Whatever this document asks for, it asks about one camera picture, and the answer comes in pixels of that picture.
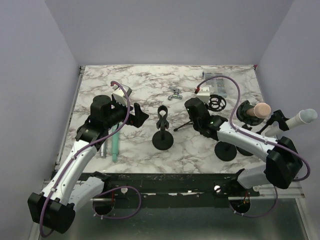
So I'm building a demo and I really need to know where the clear plastic screw box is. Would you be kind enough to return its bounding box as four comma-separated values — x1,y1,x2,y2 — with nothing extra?
202,69,227,98

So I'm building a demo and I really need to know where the grey mesh microphone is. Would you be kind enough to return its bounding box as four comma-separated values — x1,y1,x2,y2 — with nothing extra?
100,141,107,158

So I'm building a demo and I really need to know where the chrome faucet tap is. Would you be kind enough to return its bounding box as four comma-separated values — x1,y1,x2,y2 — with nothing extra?
167,86,183,101

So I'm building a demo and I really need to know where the aluminium frame rail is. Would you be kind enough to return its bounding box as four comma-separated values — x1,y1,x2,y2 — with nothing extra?
28,65,86,240

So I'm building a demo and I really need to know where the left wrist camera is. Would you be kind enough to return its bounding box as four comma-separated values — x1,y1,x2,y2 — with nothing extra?
112,85,132,107

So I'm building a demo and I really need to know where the black stand of white microphone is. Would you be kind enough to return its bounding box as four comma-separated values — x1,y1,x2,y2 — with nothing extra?
236,109,291,157

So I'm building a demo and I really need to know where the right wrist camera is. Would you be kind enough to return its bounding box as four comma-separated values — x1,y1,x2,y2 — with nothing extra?
195,85,211,104

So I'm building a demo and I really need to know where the black stand of pink microphone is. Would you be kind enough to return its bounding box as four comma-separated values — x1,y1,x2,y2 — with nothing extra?
214,100,265,162

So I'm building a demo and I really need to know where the black tripod shock-mount stand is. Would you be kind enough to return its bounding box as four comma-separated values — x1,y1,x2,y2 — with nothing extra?
173,94,228,138

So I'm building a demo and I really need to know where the black round-base mic stand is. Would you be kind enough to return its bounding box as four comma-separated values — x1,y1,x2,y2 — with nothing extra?
152,105,174,151

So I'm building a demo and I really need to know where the white microphone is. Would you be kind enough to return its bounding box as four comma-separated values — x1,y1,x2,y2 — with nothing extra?
264,108,318,137

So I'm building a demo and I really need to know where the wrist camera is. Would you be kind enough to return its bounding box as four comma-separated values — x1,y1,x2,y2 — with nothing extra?
195,85,211,104
112,85,132,107

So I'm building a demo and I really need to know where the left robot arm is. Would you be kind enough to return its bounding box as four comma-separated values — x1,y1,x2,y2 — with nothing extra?
27,95,149,237

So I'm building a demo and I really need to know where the pink microphone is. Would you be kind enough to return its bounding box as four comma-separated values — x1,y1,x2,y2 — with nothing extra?
246,102,271,119

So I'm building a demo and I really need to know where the teal microphone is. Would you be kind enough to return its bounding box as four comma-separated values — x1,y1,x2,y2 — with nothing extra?
111,132,119,163

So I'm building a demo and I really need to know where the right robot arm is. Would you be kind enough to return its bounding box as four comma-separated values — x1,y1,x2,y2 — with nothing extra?
184,97,303,196

